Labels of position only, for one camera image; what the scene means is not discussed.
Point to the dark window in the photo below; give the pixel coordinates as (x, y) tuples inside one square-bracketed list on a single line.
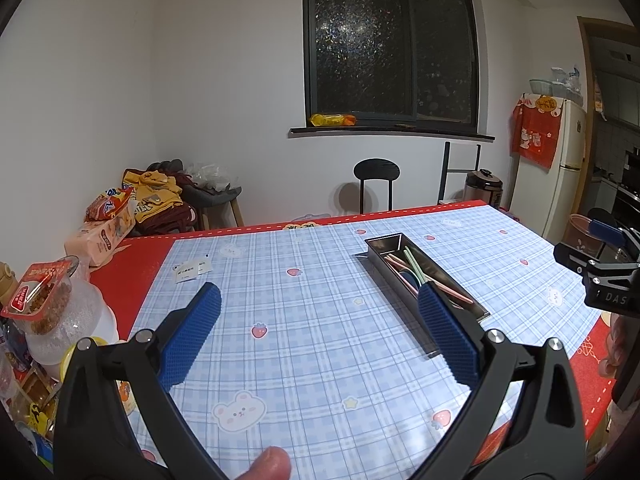
[(396, 65)]

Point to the brown cap bottle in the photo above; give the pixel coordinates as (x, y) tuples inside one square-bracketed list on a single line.
[(8, 283)]

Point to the yellow cartoon mug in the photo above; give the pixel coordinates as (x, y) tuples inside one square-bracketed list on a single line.
[(124, 390)]

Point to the red hanging cloth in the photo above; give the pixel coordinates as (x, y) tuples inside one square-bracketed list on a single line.
[(536, 128)]

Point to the white refrigerator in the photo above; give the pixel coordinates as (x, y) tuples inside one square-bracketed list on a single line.
[(543, 199)]

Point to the person's left hand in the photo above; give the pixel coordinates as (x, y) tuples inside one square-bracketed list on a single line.
[(273, 464)]

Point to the black round stool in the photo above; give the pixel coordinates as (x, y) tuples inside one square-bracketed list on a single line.
[(376, 169)]

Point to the pink chopstick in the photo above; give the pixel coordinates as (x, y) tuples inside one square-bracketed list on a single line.
[(452, 293), (397, 264)]

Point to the clear plastic jar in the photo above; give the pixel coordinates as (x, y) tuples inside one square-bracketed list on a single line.
[(79, 311)]

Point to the green chopstick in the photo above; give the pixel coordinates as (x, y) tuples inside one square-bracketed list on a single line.
[(414, 265), (429, 278)]

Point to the blue plastic spoon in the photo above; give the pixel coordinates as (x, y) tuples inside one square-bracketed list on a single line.
[(410, 278)]

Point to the white paper tag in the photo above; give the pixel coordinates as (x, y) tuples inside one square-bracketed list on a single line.
[(192, 269)]

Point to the plaid blue tablecloth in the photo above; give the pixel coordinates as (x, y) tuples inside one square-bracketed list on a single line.
[(314, 353)]

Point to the pink waste bin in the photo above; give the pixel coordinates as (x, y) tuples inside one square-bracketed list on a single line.
[(577, 235)]

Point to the black metal rack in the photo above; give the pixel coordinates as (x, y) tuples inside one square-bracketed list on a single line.
[(446, 169)]

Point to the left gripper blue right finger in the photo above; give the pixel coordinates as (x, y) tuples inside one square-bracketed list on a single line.
[(455, 333)]

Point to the red snack bag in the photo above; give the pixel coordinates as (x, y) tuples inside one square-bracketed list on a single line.
[(108, 204)]

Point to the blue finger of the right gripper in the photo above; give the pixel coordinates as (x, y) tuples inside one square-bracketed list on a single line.
[(609, 234), (572, 258)]

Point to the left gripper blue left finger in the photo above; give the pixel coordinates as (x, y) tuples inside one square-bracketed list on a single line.
[(183, 332)]

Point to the dark rice cooker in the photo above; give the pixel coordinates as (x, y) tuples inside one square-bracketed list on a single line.
[(483, 185)]

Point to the yellow snack bag on sill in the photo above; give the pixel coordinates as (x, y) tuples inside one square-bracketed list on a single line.
[(333, 120)]

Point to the snack cup red lid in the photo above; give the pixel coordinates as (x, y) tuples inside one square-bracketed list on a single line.
[(42, 296)]

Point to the person's right hand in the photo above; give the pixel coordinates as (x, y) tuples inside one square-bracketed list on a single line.
[(615, 346)]

